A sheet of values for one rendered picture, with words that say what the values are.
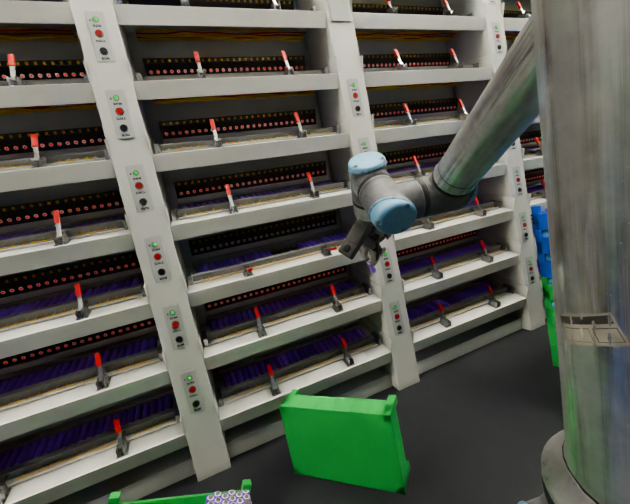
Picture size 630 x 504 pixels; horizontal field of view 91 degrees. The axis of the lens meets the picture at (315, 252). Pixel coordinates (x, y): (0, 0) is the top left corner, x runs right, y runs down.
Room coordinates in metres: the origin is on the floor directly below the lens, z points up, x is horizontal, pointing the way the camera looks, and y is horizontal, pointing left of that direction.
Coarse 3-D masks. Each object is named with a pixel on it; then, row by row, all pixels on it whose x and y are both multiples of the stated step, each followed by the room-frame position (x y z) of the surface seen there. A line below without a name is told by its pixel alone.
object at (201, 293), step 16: (336, 224) 1.21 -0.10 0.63; (352, 224) 1.16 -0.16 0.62; (272, 240) 1.13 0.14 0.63; (192, 256) 1.03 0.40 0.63; (208, 256) 1.05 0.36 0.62; (320, 256) 1.02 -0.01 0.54; (336, 256) 1.02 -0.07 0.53; (368, 256) 1.07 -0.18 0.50; (192, 272) 1.00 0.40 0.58; (256, 272) 0.95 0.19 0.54; (272, 272) 0.94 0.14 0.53; (288, 272) 0.96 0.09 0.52; (304, 272) 0.99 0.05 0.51; (192, 288) 0.89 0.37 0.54; (208, 288) 0.88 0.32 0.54; (224, 288) 0.90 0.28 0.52; (240, 288) 0.92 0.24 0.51; (256, 288) 0.94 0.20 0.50; (192, 304) 0.87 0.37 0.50
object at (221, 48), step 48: (384, 0) 1.38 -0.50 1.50; (432, 0) 1.47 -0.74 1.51; (0, 48) 0.94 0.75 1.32; (48, 48) 0.98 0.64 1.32; (144, 48) 1.06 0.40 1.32; (192, 48) 1.11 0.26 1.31; (240, 48) 1.17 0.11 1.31; (288, 48) 1.23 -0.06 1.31; (384, 48) 1.37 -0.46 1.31; (432, 48) 1.45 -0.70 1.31; (288, 96) 1.21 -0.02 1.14; (384, 96) 1.35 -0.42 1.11; (432, 96) 1.44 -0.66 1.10; (384, 144) 1.34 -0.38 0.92; (432, 144) 1.42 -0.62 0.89; (0, 192) 0.91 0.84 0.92; (48, 192) 0.94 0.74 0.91; (96, 192) 0.98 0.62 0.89
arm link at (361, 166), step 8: (368, 152) 0.77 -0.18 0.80; (376, 152) 0.76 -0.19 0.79; (352, 160) 0.75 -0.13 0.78; (360, 160) 0.74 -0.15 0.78; (368, 160) 0.74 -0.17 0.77; (376, 160) 0.73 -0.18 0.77; (384, 160) 0.73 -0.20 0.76; (352, 168) 0.73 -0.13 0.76; (360, 168) 0.72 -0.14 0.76; (368, 168) 0.71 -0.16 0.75; (376, 168) 0.71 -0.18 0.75; (384, 168) 0.73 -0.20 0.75; (352, 176) 0.75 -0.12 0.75; (360, 176) 0.73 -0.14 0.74; (368, 176) 0.71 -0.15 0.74; (352, 184) 0.76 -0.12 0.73; (352, 192) 0.79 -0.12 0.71; (352, 200) 0.82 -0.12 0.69; (360, 208) 0.80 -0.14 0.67
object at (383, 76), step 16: (368, 64) 1.30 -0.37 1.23; (384, 64) 1.33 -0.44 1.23; (400, 64) 1.17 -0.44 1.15; (416, 64) 1.39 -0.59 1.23; (432, 64) 1.41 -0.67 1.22; (448, 64) 1.45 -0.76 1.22; (464, 64) 1.41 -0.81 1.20; (480, 64) 1.33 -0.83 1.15; (368, 80) 1.11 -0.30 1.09; (384, 80) 1.13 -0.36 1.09; (400, 80) 1.15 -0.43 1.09; (416, 80) 1.18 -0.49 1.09; (432, 80) 1.20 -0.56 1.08; (448, 80) 1.23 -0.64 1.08; (464, 80) 1.26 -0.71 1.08; (480, 80) 1.29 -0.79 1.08
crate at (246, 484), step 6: (246, 480) 0.70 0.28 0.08; (246, 486) 0.69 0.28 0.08; (114, 492) 0.62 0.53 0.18; (120, 492) 0.62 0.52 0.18; (222, 492) 0.69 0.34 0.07; (114, 498) 0.60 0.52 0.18; (156, 498) 0.64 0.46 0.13; (162, 498) 0.65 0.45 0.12; (168, 498) 0.65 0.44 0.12; (174, 498) 0.65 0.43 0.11; (180, 498) 0.66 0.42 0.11; (186, 498) 0.66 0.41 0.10; (192, 498) 0.66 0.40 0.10; (198, 498) 0.67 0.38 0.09; (204, 498) 0.67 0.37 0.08
